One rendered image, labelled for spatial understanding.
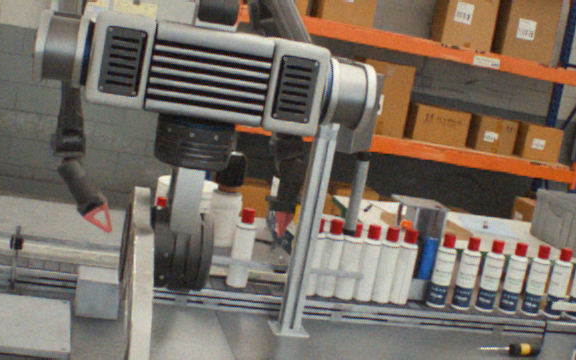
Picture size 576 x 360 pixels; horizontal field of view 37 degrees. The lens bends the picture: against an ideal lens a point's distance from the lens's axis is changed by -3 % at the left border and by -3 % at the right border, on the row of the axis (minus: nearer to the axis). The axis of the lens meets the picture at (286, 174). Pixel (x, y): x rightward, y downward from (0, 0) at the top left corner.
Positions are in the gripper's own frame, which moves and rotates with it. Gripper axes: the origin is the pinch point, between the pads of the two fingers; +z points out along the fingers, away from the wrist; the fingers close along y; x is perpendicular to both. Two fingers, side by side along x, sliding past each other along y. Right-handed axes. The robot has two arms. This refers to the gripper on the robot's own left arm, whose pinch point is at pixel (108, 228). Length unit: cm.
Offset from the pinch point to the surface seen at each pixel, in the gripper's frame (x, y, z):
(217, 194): -27.4, 25.9, 14.5
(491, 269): -80, -1, 66
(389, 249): -58, -2, 44
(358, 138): -62, -15, 10
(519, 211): -204, 340, 230
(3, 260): 25.8, -0.7, -7.4
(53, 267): 16.4, -1.3, 0.7
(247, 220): -30.1, -0.6, 17.0
